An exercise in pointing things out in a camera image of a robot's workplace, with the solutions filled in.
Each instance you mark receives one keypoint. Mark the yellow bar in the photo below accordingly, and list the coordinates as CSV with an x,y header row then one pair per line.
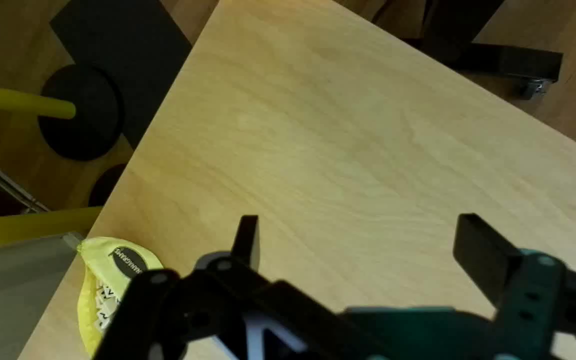
x,y
29,229

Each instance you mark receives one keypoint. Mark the large black round disc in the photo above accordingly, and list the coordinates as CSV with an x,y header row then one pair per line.
x,y
89,130

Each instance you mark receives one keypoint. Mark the yellow pouch with tiles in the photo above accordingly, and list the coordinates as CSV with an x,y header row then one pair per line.
x,y
101,267

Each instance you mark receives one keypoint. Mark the black square floor plate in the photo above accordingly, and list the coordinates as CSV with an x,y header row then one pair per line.
x,y
129,46

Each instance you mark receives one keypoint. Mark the yellow pole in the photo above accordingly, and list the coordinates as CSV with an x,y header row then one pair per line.
x,y
15,98

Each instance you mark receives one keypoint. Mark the black wheeled stand base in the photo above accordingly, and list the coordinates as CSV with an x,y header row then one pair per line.
x,y
488,46

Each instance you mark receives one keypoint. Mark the grey flat panel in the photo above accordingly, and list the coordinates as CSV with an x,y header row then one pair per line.
x,y
15,301

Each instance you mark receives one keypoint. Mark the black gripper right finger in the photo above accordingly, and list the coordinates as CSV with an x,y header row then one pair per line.
x,y
485,256

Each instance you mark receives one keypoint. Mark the metal rail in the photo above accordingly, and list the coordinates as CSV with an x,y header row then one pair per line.
x,y
1,178

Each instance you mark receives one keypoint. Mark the small black round disc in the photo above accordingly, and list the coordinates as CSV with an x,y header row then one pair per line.
x,y
106,187

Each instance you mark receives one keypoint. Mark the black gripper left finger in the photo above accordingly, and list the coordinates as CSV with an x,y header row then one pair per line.
x,y
246,239

